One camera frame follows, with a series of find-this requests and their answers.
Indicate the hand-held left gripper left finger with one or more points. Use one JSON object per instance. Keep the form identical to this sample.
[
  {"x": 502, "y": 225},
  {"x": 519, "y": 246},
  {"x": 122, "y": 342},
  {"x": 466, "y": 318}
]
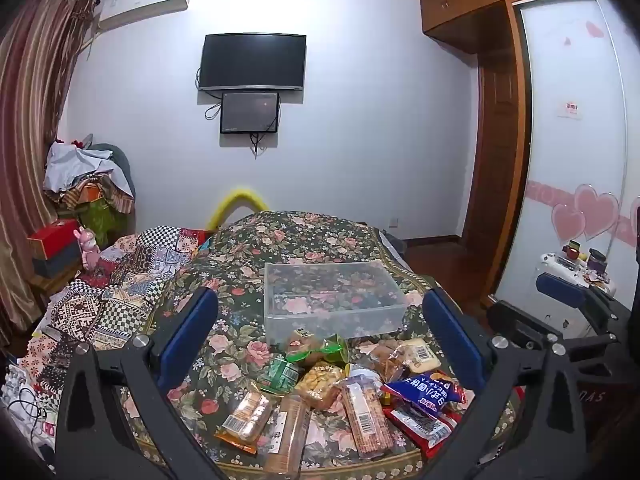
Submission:
[{"x": 187, "y": 340}]

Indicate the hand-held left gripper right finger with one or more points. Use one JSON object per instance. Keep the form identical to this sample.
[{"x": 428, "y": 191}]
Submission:
[{"x": 452, "y": 340}]

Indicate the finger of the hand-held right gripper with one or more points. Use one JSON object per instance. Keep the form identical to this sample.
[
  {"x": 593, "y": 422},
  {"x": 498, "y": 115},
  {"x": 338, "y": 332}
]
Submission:
[
  {"x": 515, "y": 325},
  {"x": 560, "y": 287}
]

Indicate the white and yellow snack packet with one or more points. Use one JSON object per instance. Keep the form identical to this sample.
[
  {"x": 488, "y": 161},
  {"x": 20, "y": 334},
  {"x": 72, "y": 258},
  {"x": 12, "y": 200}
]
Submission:
[{"x": 420, "y": 352}]

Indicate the blue snack packet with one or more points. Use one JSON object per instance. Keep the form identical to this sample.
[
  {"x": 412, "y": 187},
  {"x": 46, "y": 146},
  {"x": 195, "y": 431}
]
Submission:
[{"x": 425, "y": 390}]

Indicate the brown pastry packet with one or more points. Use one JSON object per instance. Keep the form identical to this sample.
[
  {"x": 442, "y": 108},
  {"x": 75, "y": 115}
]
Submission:
[{"x": 385, "y": 357}]

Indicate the red snack packet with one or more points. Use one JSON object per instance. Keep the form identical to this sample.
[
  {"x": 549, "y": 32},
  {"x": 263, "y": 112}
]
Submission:
[{"x": 425, "y": 427}]

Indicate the clear packet with orange base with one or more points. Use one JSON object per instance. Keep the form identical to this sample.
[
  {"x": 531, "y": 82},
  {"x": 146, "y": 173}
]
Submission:
[{"x": 247, "y": 417}]

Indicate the dark green snack packet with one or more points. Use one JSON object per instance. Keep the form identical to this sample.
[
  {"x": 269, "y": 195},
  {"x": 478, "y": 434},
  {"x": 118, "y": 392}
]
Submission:
[{"x": 280, "y": 375}]

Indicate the long clear cracker packet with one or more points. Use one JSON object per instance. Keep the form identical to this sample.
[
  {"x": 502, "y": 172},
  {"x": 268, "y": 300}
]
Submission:
[{"x": 362, "y": 415}]

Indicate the clear plastic storage box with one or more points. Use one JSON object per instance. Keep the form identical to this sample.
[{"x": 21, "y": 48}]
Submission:
[{"x": 335, "y": 305}]

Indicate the long brown biscuit packet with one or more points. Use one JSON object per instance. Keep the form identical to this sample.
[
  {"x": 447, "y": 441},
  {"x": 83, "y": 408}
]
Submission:
[{"x": 287, "y": 435}]

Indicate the yellow cracker packet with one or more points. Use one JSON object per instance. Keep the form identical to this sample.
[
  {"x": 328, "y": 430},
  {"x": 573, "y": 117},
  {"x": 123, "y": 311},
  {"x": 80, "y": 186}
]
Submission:
[{"x": 320, "y": 385}]

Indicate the white cabinet with trinkets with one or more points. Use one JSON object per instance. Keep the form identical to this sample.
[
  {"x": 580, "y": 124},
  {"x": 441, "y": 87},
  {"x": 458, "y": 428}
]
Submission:
[{"x": 555, "y": 315}]

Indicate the dark red jar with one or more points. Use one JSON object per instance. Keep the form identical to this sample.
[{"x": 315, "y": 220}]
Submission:
[{"x": 571, "y": 250}]

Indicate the pink heart sticker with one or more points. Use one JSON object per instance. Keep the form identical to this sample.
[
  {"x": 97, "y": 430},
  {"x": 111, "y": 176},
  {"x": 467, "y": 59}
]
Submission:
[
  {"x": 597, "y": 212},
  {"x": 567, "y": 222}
]

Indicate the patchwork quilt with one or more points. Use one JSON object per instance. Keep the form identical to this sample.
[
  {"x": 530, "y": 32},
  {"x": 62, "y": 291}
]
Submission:
[{"x": 125, "y": 285}]

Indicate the small clear snack cup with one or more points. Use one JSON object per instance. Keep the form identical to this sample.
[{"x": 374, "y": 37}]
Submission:
[{"x": 365, "y": 374}]

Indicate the white sliding wardrobe door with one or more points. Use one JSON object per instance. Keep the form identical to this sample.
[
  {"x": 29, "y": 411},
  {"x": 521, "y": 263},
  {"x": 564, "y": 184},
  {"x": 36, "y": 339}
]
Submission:
[{"x": 575, "y": 160}]

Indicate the pink toy figure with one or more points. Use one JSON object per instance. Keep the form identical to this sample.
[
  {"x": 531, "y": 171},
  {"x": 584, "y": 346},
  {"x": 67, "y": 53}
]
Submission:
[{"x": 87, "y": 250}]

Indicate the wooden door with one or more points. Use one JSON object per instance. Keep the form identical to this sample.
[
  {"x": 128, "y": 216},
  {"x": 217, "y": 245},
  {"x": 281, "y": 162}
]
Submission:
[{"x": 500, "y": 160}]

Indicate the grey box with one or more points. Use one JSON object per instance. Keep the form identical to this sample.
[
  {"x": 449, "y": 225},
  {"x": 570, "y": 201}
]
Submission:
[{"x": 57, "y": 266}]

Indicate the yellow foam tube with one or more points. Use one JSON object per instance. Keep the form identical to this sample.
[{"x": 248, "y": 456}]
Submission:
[{"x": 235, "y": 197}]

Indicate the red box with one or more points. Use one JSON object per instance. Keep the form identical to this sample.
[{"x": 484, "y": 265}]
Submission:
[{"x": 52, "y": 240}]

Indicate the small red label sticker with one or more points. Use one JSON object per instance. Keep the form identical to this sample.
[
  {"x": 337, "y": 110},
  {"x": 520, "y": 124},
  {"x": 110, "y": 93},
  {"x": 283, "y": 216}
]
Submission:
[{"x": 570, "y": 109}]

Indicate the pile of clothes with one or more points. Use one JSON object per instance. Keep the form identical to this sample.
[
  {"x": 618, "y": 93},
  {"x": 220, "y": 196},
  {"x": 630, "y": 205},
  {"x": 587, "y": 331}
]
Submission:
[{"x": 85, "y": 165}]

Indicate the small black monitor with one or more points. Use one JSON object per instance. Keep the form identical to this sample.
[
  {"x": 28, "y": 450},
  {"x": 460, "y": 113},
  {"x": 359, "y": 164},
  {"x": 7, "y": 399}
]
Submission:
[{"x": 250, "y": 112}]

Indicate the striped brown curtain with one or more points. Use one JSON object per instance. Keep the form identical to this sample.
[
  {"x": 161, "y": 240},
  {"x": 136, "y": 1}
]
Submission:
[{"x": 35, "y": 135}]

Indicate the wooden overhead cabinet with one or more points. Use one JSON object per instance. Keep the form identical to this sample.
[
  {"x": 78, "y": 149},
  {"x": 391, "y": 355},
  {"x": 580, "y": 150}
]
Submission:
[{"x": 465, "y": 10}]

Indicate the white air conditioner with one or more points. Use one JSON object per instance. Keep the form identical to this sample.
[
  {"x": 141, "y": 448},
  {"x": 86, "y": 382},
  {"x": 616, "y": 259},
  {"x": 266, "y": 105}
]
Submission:
[{"x": 142, "y": 2}]

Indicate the black wall television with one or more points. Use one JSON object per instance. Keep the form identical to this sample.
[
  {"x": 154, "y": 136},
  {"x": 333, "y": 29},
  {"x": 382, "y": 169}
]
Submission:
[{"x": 252, "y": 62}]

